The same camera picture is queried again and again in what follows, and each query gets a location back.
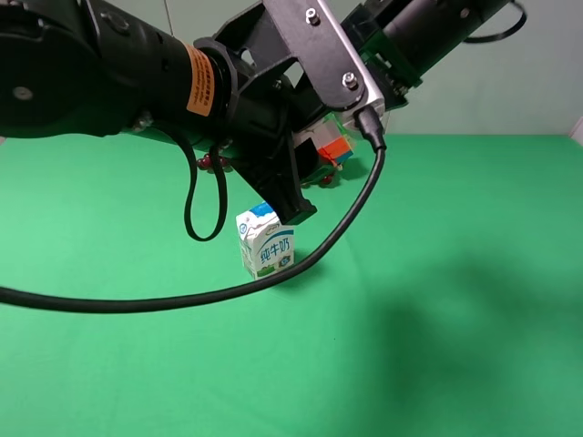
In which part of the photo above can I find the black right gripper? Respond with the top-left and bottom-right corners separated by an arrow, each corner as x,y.
342,1 -> 422,109

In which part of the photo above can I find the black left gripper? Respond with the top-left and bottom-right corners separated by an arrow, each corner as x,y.
195,1 -> 337,224

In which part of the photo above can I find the multicolour puzzle cube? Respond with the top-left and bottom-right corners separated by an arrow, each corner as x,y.
293,114 -> 355,168

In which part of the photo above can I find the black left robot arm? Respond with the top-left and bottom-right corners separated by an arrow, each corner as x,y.
1,1 -> 315,225

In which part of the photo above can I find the red plastic grape bunch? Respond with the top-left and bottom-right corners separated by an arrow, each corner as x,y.
196,140 -> 341,188

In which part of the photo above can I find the white blue milk carton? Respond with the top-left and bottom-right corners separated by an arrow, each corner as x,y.
236,202 -> 295,279

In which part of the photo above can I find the green table cloth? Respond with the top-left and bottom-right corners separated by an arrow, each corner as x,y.
1,136 -> 582,436

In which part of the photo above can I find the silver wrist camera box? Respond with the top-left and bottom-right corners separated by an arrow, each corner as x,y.
263,0 -> 387,136

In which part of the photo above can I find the black camera cable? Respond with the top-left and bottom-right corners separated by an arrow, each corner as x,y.
0,107 -> 388,315

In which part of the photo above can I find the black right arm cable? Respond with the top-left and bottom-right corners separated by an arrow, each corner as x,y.
462,0 -> 528,46

